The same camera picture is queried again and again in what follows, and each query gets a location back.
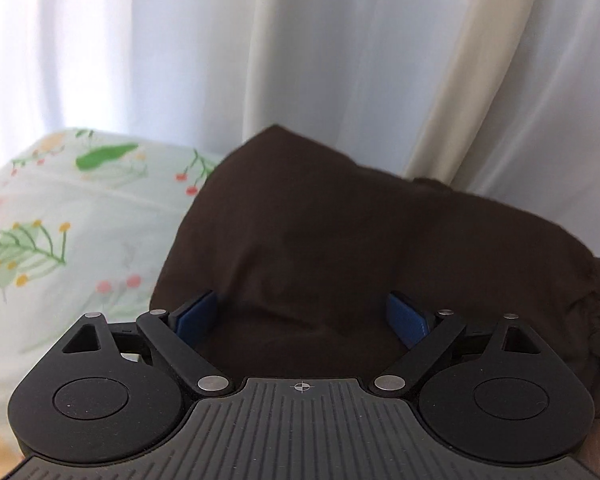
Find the white sheer curtain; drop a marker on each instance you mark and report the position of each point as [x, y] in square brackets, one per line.
[205, 45]

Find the beige curtain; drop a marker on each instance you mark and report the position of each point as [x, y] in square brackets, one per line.
[475, 75]

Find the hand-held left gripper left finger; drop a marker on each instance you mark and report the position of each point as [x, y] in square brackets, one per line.
[198, 316]

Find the floral bed sheet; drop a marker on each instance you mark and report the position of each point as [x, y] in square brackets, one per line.
[65, 240]

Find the dark brown garment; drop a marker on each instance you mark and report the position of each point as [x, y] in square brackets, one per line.
[330, 240]

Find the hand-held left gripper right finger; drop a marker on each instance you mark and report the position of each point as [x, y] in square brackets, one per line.
[405, 317]

